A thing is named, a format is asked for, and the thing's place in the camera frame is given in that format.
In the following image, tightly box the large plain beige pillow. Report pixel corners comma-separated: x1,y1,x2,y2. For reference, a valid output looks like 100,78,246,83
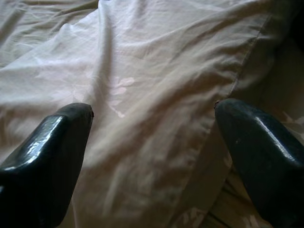
0,0,300,228

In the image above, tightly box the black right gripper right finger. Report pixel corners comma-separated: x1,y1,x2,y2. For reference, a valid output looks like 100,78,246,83
214,98,304,228

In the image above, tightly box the beige floral bed sheet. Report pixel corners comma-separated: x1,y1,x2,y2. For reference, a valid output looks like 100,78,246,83
163,35,304,228

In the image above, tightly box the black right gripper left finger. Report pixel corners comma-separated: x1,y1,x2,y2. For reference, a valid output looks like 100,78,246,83
0,102,95,228

